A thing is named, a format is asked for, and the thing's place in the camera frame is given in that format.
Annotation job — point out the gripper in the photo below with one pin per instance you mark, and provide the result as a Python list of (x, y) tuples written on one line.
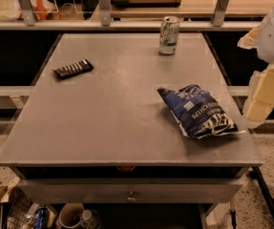
[(262, 101)]

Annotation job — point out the blue chip bag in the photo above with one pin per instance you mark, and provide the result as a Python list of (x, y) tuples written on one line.
[(198, 113)]

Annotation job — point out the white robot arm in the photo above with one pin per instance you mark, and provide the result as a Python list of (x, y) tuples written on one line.
[(265, 50)]

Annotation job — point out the green white 7up can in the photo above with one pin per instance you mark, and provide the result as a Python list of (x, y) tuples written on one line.
[(169, 34)]

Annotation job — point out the orange white bag behind glass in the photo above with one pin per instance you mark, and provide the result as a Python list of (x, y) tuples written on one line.
[(25, 2)]

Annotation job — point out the black chocolate bar wrapper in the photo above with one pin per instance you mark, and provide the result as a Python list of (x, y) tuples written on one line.
[(74, 69)]

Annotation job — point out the round metal drawer knob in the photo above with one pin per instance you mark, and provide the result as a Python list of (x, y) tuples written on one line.
[(131, 198)]

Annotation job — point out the clear bottle under table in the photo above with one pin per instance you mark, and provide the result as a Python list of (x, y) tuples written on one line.
[(90, 219)]

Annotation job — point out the paper cup under table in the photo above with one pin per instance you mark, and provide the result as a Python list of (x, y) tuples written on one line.
[(70, 215)]

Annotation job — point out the grey table drawer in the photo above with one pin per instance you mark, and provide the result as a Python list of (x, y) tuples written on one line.
[(116, 190)]

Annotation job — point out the right metal bracket post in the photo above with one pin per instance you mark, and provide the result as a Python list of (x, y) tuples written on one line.
[(219, 13)]

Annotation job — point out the metal bracket post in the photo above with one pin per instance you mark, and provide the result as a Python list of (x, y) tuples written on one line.
[(27, 12), (104, 12), (219, 13)]

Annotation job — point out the middle metal bracket post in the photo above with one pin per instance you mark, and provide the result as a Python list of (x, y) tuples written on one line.
[(104, 12)]

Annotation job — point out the left metal bracket post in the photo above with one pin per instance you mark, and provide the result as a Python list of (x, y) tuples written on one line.
[(27, 12)]

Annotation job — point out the wire basket under table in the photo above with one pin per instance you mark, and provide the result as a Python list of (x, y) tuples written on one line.
[(13, 212)]

